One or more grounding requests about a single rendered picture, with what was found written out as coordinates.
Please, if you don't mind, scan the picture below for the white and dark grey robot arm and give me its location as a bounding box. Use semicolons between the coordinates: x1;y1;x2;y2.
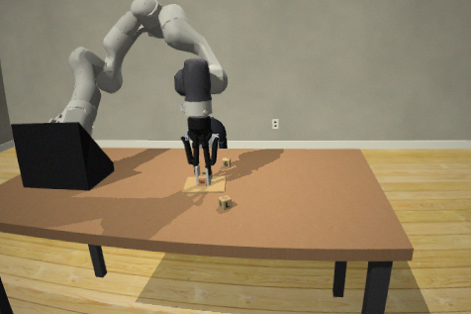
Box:
49;0;228;136

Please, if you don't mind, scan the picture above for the tan square mat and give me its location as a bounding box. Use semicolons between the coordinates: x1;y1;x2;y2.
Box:
182;176;226;193

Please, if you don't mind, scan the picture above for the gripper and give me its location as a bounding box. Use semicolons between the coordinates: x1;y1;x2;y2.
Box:
181;116;220;186

